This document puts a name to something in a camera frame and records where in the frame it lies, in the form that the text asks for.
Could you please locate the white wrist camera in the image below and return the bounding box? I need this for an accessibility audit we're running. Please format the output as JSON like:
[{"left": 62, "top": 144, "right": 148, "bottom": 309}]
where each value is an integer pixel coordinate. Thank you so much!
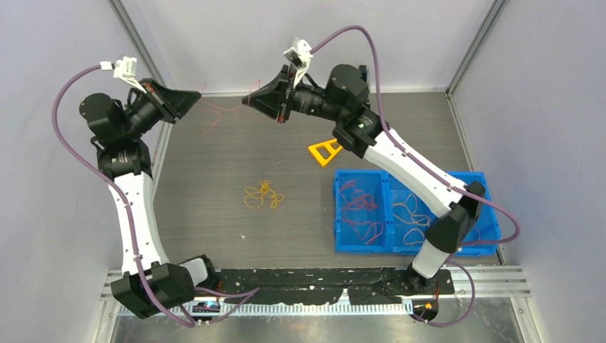
[
  {"left": 99, "top": 56, "right": 147, "bottom": 94},
  {"left": 283, "top": 37, "right": 313, "bottom": 87}
]

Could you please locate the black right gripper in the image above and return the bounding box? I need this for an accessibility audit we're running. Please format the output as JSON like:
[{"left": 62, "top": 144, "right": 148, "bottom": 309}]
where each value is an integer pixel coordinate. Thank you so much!
[{"left": 242, "top": 65, "right": 344, "bottom": 125}]

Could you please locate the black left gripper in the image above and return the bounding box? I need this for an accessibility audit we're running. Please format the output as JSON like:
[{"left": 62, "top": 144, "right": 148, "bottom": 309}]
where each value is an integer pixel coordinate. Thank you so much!
[{"left": 124, "top": 79, "right": 202, "bottom": 139}]

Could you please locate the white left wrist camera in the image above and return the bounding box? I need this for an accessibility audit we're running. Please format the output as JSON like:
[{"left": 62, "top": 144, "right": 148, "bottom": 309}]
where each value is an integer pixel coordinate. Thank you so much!
[{"left": 99, "top": 56, "right": 147, "bottom": 94}]

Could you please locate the blue three-compartment bin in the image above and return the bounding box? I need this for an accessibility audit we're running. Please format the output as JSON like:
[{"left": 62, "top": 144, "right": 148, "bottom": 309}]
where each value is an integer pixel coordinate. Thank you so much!
[{"left": 332, "top": 169, "right": 502, "bottom": 257}]

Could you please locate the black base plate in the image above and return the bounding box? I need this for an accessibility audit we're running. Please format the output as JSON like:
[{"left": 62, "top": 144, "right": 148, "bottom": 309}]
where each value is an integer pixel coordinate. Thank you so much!
[{"left": 200, "top": 267, "right": 455, "bottom": 305}]

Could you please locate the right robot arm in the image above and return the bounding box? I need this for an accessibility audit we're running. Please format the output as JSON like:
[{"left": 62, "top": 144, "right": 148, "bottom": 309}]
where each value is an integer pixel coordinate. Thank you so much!
[{"left": 242, "top": 64, "right": 486, "bottom": 294}]

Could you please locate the black wedge stand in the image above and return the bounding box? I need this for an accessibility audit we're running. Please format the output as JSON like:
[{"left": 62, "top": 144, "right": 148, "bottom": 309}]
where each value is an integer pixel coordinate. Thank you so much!
[{"left": 358, "top": 64, "right": 370, "bottom": 97}]

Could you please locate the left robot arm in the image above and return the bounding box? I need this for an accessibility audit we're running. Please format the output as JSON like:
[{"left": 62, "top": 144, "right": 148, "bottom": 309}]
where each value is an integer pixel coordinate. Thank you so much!
[{"left": 79, "top": 79, "right": 219, "bottom": 319}]

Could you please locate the yellow triangular plastic frame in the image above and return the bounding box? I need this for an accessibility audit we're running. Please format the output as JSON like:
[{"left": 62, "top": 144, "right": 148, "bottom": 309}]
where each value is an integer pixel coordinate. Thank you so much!
[{"left": 307, "top": 139, "right": 343, "bottom": 168}]

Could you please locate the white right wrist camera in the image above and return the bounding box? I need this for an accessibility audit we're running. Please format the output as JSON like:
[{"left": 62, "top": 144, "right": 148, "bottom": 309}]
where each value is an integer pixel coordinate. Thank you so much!
[{"left": 283, "top": 37, "right": 313, "bottom": 87}]

